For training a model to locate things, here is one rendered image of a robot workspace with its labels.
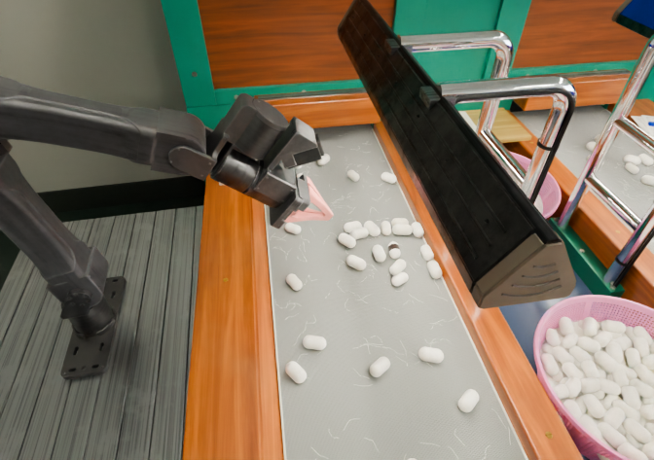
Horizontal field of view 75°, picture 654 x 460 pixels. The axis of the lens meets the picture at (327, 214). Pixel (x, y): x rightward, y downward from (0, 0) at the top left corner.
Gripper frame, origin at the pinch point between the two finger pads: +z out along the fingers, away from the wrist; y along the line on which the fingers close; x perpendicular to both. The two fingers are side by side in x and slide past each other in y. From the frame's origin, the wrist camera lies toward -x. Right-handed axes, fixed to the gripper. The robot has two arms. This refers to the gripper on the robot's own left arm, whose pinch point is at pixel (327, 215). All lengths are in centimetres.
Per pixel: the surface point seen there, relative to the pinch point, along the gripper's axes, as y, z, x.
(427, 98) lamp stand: -11.1, -8.7, -25.4
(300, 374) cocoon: -21.6, 0.9, 12.1
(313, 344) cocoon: -17.0, 3.0, 10.7
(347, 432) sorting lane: -29.3, 6.3, 10.2
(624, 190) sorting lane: 12, 60, -33
